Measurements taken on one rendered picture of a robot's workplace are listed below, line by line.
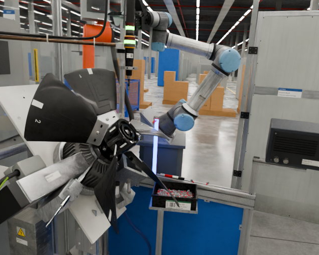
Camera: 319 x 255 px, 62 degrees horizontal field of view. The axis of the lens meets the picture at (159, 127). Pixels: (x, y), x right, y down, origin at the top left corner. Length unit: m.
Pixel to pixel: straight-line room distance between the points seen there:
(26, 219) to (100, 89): 0.61
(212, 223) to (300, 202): 1.64
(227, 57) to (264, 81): 1.33
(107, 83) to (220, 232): 1.00
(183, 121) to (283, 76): 1.46
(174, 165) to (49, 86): 1.02
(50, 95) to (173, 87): 9.41
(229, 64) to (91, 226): 1.02
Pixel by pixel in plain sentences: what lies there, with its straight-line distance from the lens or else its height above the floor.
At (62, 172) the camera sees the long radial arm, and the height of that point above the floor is 1.12.
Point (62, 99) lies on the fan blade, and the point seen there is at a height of 1.35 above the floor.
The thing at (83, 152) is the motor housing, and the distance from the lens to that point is 1.04.
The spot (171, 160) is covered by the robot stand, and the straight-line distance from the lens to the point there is 1.69.
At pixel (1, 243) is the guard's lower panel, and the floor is 0.49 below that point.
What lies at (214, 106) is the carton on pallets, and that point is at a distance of 8.57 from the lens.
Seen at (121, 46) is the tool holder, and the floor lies 1.54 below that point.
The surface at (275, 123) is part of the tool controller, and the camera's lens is 1.34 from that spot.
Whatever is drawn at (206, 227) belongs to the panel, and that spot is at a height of 0.61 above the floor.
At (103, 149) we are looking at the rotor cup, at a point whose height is 1.15.
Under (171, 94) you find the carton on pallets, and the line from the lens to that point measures 10.24.
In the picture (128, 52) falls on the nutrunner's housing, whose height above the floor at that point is 1.52.
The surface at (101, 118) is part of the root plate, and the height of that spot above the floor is 1.26.
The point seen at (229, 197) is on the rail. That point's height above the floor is 0.82.
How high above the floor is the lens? 1.48
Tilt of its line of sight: 13 degrees down
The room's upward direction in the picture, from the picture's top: 3 degrees clockwise
